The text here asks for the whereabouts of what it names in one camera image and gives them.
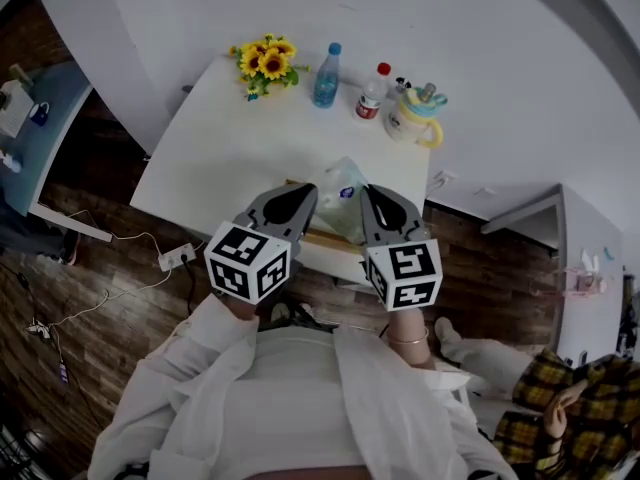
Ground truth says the person's white shirt torso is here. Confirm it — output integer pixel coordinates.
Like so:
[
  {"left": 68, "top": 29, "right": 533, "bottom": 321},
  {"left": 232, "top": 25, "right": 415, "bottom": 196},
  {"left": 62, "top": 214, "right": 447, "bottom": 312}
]
[{"left": 87, "top": 292, "right": 521, "bottom": 480}]

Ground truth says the yellow sunflower bouquet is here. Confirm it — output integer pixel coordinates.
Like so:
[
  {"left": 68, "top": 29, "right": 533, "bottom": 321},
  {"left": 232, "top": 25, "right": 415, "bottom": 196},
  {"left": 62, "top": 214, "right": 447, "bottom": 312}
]
[{"left": 228, "top": 32, "right": 312, "bottom": 102}]

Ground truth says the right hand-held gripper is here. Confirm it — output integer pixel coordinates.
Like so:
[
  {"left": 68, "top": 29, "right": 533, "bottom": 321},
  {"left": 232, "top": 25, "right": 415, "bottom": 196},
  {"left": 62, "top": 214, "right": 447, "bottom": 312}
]
[{"left": 360, "top": 184, "right": 444, "bottom": 312}]

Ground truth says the wooden tray box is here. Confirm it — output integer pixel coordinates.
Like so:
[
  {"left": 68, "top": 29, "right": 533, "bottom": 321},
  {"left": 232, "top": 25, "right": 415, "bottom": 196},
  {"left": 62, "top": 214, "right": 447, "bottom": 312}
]
[{"left": 283, "top": 177, "right": 370, "bottom": 256}]

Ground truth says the cream cup yellow handle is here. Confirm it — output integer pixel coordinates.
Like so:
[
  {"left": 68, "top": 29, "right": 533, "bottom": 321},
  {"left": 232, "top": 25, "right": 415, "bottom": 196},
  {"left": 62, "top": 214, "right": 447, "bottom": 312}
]
[{"left": 383, "top": 81, "right": 445, "bottom": 149}]

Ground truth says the clear bottle red cap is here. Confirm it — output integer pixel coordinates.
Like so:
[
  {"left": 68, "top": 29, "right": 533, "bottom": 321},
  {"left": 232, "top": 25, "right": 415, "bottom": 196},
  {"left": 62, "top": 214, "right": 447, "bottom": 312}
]
[{"left": 353, "top": 61, "right": 393, "bottom": 122}]

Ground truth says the blue mug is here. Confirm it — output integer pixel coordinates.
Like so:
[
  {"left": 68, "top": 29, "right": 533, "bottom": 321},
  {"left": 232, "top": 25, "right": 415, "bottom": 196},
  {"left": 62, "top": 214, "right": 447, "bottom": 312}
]
[{"left": 28, "top": 101, "right": 51, "bottom": 128}]

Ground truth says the white table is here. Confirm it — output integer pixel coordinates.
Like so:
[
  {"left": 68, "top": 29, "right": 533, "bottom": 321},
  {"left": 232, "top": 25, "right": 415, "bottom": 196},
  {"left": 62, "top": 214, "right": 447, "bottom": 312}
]
[
  {"left": 480, "top": 182, "right": 626, "bottom": 364},
  {"left": 128, "top": 55, "right": 432, "bottom": 294}
]

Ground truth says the gold bracelet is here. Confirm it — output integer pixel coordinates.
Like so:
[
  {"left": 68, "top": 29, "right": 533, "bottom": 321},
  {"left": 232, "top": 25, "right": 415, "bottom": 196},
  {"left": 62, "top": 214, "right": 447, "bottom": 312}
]
[{"left": 387, "top": 326, "right": 430, "bottom": 347}]

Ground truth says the black cable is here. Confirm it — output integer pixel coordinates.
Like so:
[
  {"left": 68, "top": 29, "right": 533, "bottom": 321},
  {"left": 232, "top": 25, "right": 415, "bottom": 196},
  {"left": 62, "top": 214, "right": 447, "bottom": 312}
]
[{"left": 180, "top": 255, "right": 199, "bottom": 315}]

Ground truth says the blue water bottle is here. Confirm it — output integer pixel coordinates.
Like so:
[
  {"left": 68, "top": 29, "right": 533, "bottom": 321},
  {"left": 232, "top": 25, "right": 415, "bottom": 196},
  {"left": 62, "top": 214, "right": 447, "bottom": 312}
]
[{"left": 312, "top": 41, "right": 344, "bottom": 109}]

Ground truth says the white power strip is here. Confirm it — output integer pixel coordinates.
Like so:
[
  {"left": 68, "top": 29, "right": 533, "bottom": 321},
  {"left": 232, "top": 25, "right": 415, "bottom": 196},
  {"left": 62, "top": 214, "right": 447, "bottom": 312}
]
[{"left": 157, "top": 242, "right": 197, "bottom": 273}]

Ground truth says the white wet wipes packet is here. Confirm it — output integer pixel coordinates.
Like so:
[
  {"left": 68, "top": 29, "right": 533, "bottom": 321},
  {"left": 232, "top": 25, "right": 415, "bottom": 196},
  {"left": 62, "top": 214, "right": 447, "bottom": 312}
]
[{"left": 312, "top": 156, "right": 372, "bottom": 245}]

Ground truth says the white cable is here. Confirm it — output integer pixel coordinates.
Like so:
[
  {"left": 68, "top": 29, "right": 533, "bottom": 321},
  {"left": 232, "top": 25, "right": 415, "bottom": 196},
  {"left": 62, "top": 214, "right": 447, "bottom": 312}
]
[
  {"left": 47, "top": 267, "right": 174, "bottom": 329},
  {"left": 64, "top": 209, "right": 164, "bottom": 257}
]

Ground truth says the person's right forearm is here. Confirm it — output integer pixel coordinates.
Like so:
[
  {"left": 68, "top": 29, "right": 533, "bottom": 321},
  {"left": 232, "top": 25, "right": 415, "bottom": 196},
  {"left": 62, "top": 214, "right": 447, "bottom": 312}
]
[{"left": 387, "top": 310, "right": 436, "bottom": 369}]

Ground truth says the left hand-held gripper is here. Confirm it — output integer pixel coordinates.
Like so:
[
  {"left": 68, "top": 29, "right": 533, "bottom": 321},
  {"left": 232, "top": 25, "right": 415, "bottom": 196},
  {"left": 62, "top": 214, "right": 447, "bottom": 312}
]
[{"left": 203, "top": 183, "right": 320, "bottom": 305}]

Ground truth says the light blue table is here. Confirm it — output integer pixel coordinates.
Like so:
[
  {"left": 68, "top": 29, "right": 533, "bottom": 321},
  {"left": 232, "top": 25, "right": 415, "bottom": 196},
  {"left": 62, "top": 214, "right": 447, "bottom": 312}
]
[{"left": 0, "top": 60, "right": 114, "bottom": 243}]

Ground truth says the white charger plug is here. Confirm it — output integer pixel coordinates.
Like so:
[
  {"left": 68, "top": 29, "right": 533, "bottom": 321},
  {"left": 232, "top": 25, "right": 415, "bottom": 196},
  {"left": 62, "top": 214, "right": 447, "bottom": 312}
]
[{"left": 24, "top": 320, "right": 54, "bottom": 342}]

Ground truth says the person's left forearm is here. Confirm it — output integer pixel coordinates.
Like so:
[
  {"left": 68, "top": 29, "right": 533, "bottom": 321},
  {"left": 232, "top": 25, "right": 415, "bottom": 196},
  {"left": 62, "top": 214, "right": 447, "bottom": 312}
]
[{"left": 144, "top": 292, "right": 261, "bottom": 384}]

